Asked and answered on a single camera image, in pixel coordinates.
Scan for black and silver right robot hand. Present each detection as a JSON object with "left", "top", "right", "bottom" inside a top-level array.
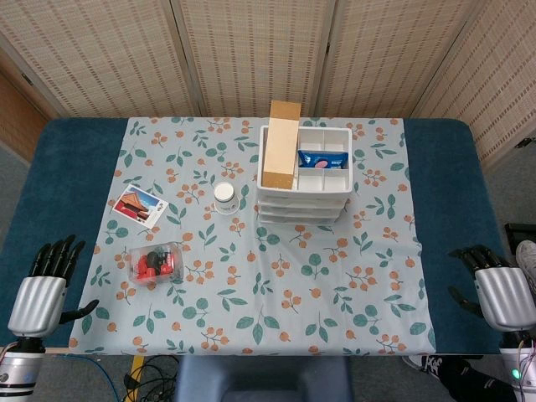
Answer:
[{"left": 447, "top": 245, "right": 536, "bottom": 334}]

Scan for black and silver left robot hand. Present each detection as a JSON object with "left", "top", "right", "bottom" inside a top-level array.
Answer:
[{"left": 8, "top": 234, "right": 101, "bottom": 338}]

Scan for white drawer organizer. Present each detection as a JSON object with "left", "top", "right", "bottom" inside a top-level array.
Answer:
[{"left": 255, "top": 124, "right": 355, "bottom": 224}]

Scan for white shoe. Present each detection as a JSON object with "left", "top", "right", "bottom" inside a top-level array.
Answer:
[{"left": 515, "top": 240, "right": 536, "bottom": 294}]

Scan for black floor object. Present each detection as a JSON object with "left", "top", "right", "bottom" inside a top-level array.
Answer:
[{"left": 504, "top": 223, "right": 536, "bottom": 249}]

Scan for black trouser leg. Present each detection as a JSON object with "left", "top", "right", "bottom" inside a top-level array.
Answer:
[{"left": 437, "top": 358, "right": 517, "bottom": 402}]

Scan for black and white sneaker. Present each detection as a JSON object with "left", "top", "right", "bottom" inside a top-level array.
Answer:
[{"left": 401, "top": 353, "right": 445, "bottom": 380}]

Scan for clear box of coffee capsules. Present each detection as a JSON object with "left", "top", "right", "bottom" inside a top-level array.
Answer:
[{"left": 127, "top": 241, "right": 185, "bottom": 286}]

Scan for teal table cover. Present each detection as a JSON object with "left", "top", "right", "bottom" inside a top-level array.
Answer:
[{"left": 0, "top": 116, "right": 529, "bottom": 357}]

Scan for red building postcard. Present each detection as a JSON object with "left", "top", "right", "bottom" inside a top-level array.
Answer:
[{"left": 111, "top": 183, "right": 169, "bottom": 229}]

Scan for white paper cup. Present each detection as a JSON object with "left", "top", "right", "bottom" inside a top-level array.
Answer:
[{"left": 212, "top": 182, "right": 240, "bottom": 216}]

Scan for floral print tablecloth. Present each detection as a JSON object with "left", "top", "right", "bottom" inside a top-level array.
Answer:
[{"left": 68, "top": 116, "right": 437, "bottom": 357}]

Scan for blue snack packet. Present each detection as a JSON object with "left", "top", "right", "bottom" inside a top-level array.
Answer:
[{"left": 296, "top": 149, "right": 349, "bottom": 171}]

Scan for tan rectangular block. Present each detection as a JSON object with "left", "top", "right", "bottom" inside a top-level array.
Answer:
[{"left": 261, "top": 100, "right": 302, "bottom": 190}]

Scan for woven folding screen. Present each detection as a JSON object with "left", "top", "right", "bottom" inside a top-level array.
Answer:
[{"left": 0, "top": 0, "right": 536, "bottom": 168}]

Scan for blue floor cable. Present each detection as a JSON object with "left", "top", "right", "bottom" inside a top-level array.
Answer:
[{"left": 56, "top": 355, "right": 126, "bottom": 402}]

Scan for black floor cables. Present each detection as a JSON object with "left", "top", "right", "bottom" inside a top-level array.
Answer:
[{"left": 124, "top": 355, "right": 179, "bottom": 402}]

